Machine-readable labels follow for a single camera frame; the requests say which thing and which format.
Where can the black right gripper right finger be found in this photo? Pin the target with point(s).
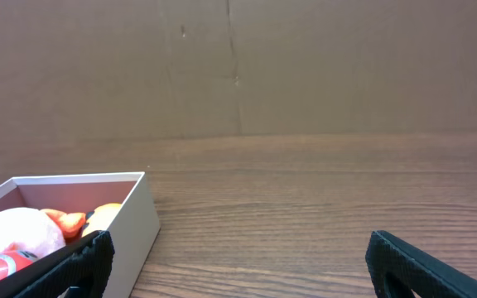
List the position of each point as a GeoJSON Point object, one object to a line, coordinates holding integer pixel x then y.
{"type": "Point", "coordinates": [398, 269]}

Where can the white and yellow chick plush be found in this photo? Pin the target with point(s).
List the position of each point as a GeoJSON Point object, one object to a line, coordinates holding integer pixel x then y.
{"type": "Point", "coordinates": [38, 231]}

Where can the orange dog figurine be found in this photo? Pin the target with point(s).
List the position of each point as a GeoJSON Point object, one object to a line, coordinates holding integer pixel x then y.
{"type": "Point", "coordinates": [100, 218]}

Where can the white box with pink inside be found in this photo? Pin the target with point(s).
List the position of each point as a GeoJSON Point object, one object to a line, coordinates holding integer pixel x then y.
{"type": "Point", "coordinates": [133, 230]}

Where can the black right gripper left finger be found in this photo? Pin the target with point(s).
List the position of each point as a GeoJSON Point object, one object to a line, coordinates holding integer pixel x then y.
{"type": "Point", "coordinates": [80, 269]}

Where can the brown cardboard wall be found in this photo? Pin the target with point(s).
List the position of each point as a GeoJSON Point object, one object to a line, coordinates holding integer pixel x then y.
{"type": "Point", "coordinates": [75, 71]}

